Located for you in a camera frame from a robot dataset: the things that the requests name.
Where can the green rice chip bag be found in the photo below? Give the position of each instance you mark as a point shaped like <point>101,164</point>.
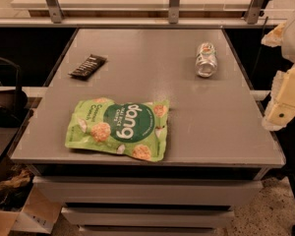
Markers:
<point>138,130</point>

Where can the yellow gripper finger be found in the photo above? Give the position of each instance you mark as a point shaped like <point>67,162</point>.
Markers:
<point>274,37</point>
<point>281,108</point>

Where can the cardboard box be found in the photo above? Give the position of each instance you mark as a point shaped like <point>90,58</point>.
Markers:
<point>38,215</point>

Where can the crumpled brown paper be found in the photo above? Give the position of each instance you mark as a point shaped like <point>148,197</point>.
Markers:
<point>17,181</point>

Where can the metal bracket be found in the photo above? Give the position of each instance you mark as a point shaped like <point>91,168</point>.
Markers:
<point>173,11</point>
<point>251,16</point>
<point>55,12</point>

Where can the black chair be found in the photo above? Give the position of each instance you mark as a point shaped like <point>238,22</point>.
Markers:
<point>13,107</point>

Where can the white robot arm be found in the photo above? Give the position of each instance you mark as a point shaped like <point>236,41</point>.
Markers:
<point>288,40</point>

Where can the black snack bar wrapper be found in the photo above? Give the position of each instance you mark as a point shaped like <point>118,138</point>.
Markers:
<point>88,67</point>

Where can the grey drawer cabinet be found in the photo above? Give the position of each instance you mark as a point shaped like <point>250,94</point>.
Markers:
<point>148,200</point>

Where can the left metal bracket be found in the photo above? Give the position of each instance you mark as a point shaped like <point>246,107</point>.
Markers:
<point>55,12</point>

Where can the silver green 7up can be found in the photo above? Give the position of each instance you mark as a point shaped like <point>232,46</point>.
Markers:
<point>206,60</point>

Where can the middle metal bracket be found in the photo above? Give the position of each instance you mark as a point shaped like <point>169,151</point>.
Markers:
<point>173,11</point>

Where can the right metal bracket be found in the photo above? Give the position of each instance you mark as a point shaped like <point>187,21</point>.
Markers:
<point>251,16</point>

